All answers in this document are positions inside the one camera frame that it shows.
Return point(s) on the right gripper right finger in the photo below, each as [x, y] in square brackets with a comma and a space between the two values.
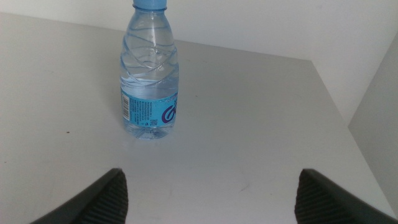
[323, 202]

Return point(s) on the clear water bottle blue cap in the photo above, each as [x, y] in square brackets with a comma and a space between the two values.
[149, 77]

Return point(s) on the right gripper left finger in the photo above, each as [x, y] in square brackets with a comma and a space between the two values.
[102, 202]

